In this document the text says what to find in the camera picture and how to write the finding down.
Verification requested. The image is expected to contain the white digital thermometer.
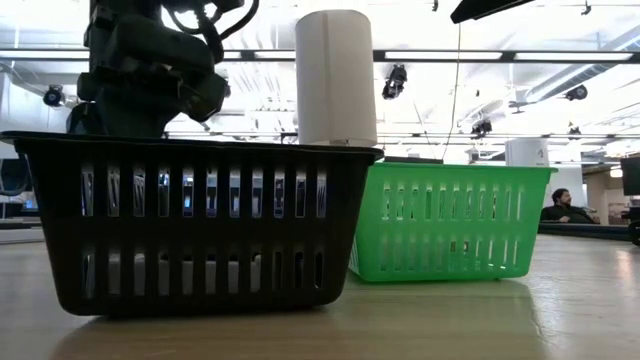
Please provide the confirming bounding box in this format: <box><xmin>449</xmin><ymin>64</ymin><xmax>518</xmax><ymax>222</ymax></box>
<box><xmin>82</xmin><ymin>249</ymin><xmax>265</xmax><ymax>297</ymax></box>

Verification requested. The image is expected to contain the black aluminium frame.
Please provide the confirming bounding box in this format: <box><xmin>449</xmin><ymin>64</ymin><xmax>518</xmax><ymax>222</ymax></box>
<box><xmin>0</xmin><ymin>48</ymin><xmax>640</xmax><ymax>64</ymax></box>

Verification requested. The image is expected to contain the black monitor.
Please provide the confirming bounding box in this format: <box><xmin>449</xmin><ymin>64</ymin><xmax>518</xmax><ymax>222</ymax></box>
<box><xmin>0</xmin><ymin>158</ymin><xmax>32</xmax><ymax>197</ymax></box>
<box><xmin>620</xmin><ymin>156</ymin><xmax>640</xmax><ymax>197</ymax></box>

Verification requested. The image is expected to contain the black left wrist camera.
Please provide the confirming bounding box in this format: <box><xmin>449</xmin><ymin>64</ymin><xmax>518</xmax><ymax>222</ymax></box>
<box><xmin>185</xmin><ymin>73</ymin><xmax>232</xmax><ymax>125</ymax></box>

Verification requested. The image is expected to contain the green plastic basket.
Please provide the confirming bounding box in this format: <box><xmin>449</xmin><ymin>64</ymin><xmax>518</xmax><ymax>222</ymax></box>
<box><xmin>347</xmin><ymin>161</ymin><xmax>559</xmax><ymax>284</ymax></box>

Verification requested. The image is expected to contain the black plastic basket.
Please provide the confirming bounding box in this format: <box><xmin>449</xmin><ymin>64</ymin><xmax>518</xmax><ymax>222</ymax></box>
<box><xmin>0</xmin><ymin>130</ymin><xmax>386</xmax><ymax>318</ymax></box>

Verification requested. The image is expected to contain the black background desk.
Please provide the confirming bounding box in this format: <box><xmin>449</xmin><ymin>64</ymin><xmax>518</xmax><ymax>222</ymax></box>
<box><xmin>537</xmin><ymin>221</ymin><xmax>640</xmax><ymax>243</ymax></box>

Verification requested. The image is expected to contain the white cylinder table lamp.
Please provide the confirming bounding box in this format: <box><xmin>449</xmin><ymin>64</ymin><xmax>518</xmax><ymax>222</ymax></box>
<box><xmin>294</xmin><ymin>9</ymin><xmax>378</xmax><ymax>148</ymax></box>

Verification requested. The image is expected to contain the black ceiling spotlight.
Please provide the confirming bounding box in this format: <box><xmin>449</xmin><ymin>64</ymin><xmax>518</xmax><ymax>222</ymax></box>
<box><xmin>565</xmin><ymin>83</ymin><xmax>589</xmax><ymax>103</ymax></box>
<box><xmin>381</xmin><ymin>64</ymin><xmax>409</xmax><ymax>101</ymax></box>
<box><xmin>470</xmin><ymin>118</ymin><xmax>494</xmax><ymax>139</ymax></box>
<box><xmin>41</xmin><ymin>85</ymin><xmax>66</xmax><ymax>108</ymax></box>

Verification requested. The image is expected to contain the person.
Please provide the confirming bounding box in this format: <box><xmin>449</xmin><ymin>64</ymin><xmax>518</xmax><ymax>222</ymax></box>
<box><xmin>539</xmin><ymin>187</ymin><xmax>602</xmax><ymax>225</ymax></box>

